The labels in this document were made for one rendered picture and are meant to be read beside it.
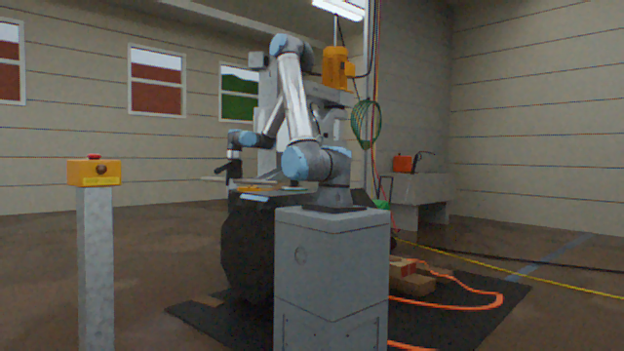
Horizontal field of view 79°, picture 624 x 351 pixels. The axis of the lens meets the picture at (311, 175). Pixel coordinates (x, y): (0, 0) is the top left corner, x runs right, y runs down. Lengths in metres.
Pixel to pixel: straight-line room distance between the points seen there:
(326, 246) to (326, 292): 0.19
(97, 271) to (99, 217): 0.17
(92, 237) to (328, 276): 0.87
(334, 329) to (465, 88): 6.61
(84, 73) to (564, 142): 8.48
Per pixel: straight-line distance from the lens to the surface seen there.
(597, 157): 7.10
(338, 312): 1.67
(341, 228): 1.57
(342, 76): 3.59
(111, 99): 8.60
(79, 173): 1.28
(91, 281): 1.37
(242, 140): 2.13
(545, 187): 7.26
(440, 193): 6.28
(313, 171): 1.63
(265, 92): 3.78
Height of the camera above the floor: 1.11
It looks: 3 degrees down
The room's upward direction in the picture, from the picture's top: 1 degrees clockwise
